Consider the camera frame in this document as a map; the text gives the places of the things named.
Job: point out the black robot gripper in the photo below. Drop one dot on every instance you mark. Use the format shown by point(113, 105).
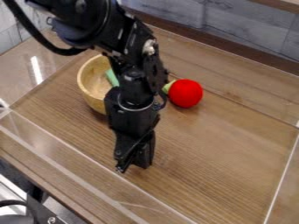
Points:
point(134, 128)

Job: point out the green rectangular stick block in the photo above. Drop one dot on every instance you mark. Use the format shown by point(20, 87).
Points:
point(111, 78)

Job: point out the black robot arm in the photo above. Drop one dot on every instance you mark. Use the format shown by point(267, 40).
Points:
point(99, 25)

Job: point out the light wooden bowl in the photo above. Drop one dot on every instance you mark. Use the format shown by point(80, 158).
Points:
point(92, 82)

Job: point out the red toy strawberry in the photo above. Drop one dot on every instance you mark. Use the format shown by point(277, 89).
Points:
point(185, 92)

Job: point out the black metal table bracket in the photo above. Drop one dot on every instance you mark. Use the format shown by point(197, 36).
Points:
point(43, 214)

